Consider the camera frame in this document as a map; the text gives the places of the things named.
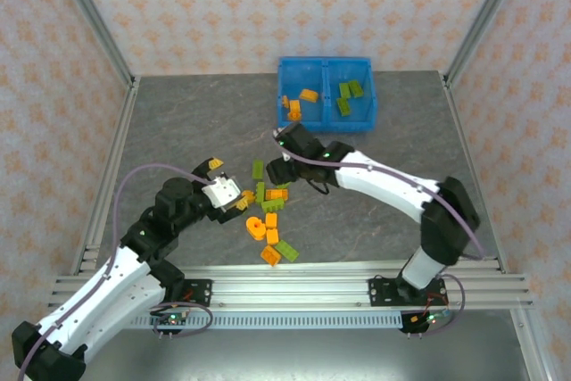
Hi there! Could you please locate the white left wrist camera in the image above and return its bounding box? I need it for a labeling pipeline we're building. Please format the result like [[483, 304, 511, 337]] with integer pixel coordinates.
[[201, 174, 244, 210]]

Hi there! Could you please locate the orange round lego piece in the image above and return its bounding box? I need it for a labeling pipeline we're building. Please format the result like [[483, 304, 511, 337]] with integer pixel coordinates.
[[244, 216, 268, 242]]

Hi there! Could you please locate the aluminium cross beam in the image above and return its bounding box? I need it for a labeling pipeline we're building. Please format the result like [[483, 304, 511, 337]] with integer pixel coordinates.
[[47, 264, 535, 311]]

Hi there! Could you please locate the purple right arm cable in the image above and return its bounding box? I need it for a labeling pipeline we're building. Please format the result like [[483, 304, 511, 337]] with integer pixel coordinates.
[[271, 128, 487, 338]]

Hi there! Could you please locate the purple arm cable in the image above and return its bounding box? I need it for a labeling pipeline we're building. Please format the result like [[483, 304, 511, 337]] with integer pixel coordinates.
[[16, 163, 214, 381], [271, 128, 487, 338]]

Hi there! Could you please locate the grey slotted cable duct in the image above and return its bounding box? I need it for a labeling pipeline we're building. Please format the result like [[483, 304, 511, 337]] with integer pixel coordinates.
[[128, 312, 405, 331]]

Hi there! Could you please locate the blue plastic bin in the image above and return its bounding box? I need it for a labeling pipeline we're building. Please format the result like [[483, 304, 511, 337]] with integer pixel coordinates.
[[277, 56, 330, 132], [327, 56, 379, 132]]

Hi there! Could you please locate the aluminium frame leg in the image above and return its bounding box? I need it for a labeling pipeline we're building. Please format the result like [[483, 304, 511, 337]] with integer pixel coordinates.
[[508, 309, 552, 381]]

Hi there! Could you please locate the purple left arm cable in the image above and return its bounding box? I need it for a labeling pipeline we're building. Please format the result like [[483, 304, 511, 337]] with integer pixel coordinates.
[[16, 163, 214, 381]]

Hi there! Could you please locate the aluminium upright post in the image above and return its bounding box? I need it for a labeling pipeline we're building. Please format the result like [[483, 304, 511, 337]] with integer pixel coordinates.
[[46, 0, 137, 87], [443, 0, 534, 87]]

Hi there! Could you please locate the aluminium side rail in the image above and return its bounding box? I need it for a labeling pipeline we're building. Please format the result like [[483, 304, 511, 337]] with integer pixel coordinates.
[[70, 75, 142, 276], [440, 70, 509, 274]]

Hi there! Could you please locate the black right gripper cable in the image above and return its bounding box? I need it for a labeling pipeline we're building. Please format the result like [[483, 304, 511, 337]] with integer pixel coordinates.
[[307, 173, 332, 195]]

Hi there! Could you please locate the metal base panel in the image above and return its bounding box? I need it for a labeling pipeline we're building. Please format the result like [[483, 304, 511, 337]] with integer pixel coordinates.
[[75, 327, 536, 381]]

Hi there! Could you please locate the small circuit board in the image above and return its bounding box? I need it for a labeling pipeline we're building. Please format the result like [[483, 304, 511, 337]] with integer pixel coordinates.
[[150, 311, 191, 333], [410, 309, 450, 328]]

